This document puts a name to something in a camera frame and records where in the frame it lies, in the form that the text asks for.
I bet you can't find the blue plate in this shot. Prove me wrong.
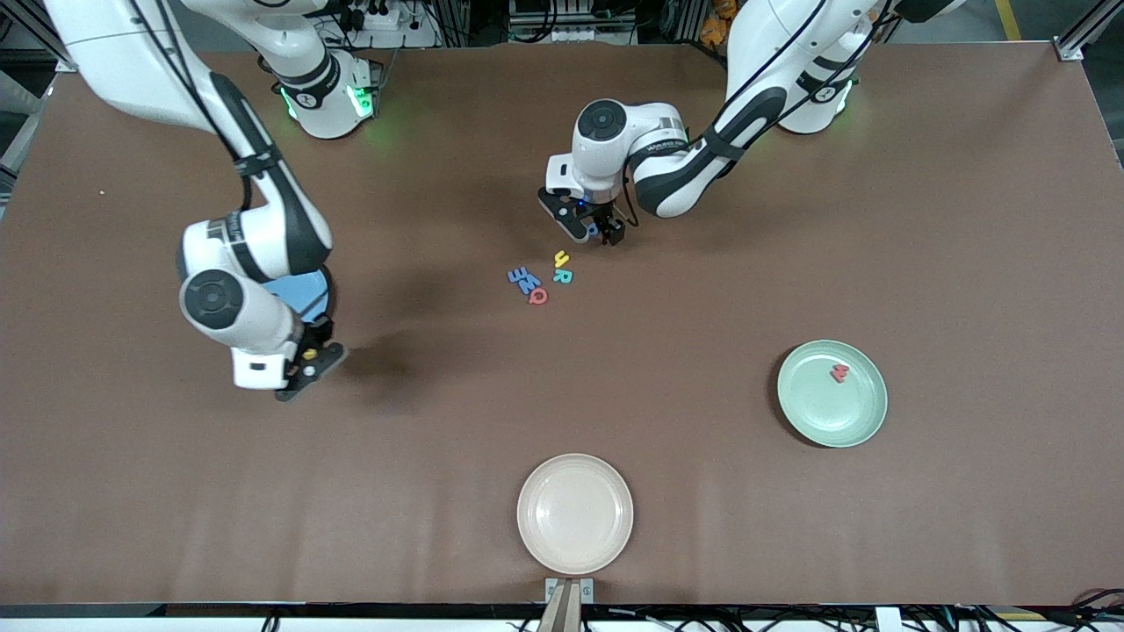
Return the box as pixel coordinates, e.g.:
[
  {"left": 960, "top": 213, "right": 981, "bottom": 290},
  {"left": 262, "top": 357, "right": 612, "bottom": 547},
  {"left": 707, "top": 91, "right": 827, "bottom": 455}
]
[{"left": 263, "top": 268, "right": 333, "bottom": 324}]

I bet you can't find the beige plate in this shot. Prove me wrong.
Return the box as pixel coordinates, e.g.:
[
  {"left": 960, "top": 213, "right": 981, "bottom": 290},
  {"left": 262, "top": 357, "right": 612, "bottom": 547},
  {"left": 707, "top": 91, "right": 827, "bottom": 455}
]
[{"left": 516, "top": 453, "right": 635, "bottom": 576}]

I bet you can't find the green plate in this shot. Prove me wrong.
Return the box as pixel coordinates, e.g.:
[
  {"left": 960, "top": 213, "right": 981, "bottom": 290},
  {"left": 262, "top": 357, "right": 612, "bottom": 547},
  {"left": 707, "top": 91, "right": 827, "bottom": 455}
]
[{"left": 776, "top": 340, "right": 889, "bottom": 449}]

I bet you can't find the metal equipment rack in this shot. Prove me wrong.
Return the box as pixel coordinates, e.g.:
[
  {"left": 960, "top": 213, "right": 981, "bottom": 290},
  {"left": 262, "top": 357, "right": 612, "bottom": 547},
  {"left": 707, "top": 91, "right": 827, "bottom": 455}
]
[{"left": 508, "top": 0, "right": 639, "bottom": 47}]

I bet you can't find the bag of orange items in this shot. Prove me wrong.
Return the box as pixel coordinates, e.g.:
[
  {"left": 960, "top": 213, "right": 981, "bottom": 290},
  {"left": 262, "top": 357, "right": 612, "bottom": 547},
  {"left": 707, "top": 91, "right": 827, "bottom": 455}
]
[{"left": 700, "top": 0, "right": 737, "bottom": 49}]

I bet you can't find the aluminium frame profile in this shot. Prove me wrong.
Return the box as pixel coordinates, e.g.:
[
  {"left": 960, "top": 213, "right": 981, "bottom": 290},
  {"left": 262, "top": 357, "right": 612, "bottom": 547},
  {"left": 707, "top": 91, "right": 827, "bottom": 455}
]
[
  {"left": 1054, "top": 0, "right": 1124, "bottom": 62},
  {"left": 0, "top": 0, "right": 84, "bottom": 73}
]

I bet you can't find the silver camera mount bracket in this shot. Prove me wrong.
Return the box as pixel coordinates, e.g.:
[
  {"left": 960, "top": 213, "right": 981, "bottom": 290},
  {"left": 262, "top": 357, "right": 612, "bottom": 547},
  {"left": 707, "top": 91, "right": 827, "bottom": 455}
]
[{"left": 537, "top": 578, "right": 595, "bottom": 632}]

